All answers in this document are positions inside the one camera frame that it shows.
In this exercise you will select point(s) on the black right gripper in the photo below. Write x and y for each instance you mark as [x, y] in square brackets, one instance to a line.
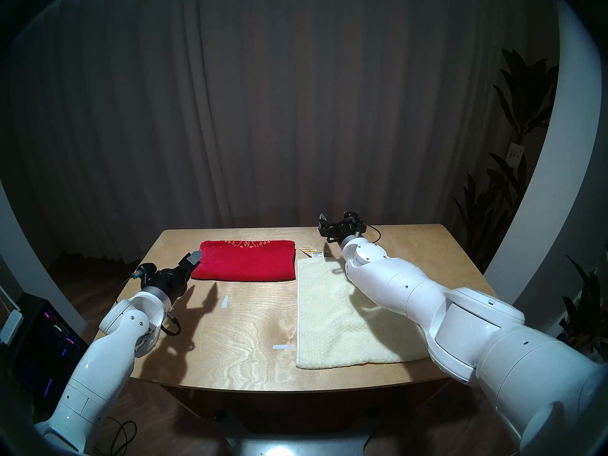
[339, 231]

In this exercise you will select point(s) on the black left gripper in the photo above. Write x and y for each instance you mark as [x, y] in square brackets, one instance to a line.
[171, 279]

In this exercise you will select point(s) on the red towel with gold pattern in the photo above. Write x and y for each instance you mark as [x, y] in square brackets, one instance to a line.
[247, 262]

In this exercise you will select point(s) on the cream dotted towel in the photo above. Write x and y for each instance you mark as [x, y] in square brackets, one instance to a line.
[342, 327]

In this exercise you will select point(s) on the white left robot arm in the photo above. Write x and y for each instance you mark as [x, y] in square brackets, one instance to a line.
[104, 355]

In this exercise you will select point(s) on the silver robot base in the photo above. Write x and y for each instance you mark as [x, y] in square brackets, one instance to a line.
[294, 445]

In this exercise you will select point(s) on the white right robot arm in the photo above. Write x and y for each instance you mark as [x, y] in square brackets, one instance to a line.
[475, 336]

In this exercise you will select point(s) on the yellow white paper label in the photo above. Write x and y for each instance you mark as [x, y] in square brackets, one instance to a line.
[311, 251]

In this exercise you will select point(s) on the brown pleated curtain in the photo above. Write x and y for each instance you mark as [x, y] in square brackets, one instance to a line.
[285, 103]

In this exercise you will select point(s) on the wooden table underframe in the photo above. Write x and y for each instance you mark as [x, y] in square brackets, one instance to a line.
[187, 403]

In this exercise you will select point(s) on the black computer tower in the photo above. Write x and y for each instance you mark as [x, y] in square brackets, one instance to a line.
[42, 350]

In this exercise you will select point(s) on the white plant tag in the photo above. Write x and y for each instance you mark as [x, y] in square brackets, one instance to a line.
[515, 153]

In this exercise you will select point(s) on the tall dark leafy plant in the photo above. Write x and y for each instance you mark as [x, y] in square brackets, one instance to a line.
[522, 94]

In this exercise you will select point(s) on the small dark leafy plant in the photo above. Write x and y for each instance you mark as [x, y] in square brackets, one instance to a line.
[589, 308]

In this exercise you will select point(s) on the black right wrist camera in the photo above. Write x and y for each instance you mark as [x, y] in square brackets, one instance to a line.
[354, 220]

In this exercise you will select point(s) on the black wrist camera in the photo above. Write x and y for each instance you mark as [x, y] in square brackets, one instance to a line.
[354, 220]
[146, 273]

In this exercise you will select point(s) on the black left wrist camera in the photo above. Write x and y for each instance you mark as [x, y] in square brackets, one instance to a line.
[146, 273]

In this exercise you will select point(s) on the white wall device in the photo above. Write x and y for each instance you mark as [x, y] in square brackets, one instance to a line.
[12, 324]

